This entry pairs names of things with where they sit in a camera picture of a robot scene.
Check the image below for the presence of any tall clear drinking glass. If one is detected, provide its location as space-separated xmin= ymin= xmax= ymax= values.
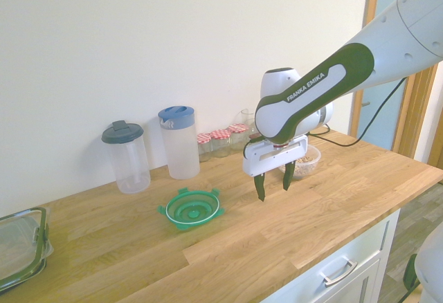
xmin=239 ymin=109 xmax=260 ymax=129

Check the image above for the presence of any cereal rings heap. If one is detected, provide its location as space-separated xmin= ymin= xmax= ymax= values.
xmin=285 ymin=155 xmax=318 ymax=174

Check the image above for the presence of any silver drawer handle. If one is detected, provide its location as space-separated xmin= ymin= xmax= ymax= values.
xmin=318 ymin=259 xmax=359 ymax=288

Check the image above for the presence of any clear plastic food bowl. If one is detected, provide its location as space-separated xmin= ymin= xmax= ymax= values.
xmin=278 ymin=143 xmax=323 ymax=180

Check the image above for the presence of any black robot camera cable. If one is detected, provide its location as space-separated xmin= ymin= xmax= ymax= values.
xmin=306 ymin=75 xmax=410 ymax=148

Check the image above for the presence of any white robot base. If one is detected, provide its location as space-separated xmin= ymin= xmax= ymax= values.
xmin=402 ymin=222 xmax=443 ymax=303

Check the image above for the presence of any white drawer with metal handle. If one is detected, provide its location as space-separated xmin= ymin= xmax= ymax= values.
xmin=259 ymin=208 xmax=402 ymax=303

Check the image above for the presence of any rectangular container with green-rimmed lid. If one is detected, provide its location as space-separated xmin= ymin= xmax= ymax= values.
xmin=0 ymin=207 xmax=53 ymax=292

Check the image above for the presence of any clear pitcher with blue lid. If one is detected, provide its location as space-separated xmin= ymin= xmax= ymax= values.
xmin=158 ymin=105 xmax=201 ymax=181

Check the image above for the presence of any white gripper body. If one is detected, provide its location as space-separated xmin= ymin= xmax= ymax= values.
xmin=242 ymin=136 xmax=309 ymax=178

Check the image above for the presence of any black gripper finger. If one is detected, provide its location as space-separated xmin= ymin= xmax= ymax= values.
xmin=253 ymin=174 xmax=267 ymax=203
xmin=282 ymin=160 xmax=297 ymax=192

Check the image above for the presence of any glass jar red checkered lid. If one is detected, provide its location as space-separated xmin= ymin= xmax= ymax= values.
xmin=210 ymin=129 xmax=231 ymax=159
xmin=227 ymin=124 xmax=249 ymax=152
xmin=197 ymin=133 xmax=213 ymax=163

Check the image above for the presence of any clear pitcher with dark lid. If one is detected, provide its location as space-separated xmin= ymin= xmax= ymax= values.
xmin=101 ymin=120 xmax=152 ymax=194

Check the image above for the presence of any green round container lid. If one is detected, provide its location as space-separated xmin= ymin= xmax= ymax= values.
xmin=157 ymin=187 xmax=226 ymax=231

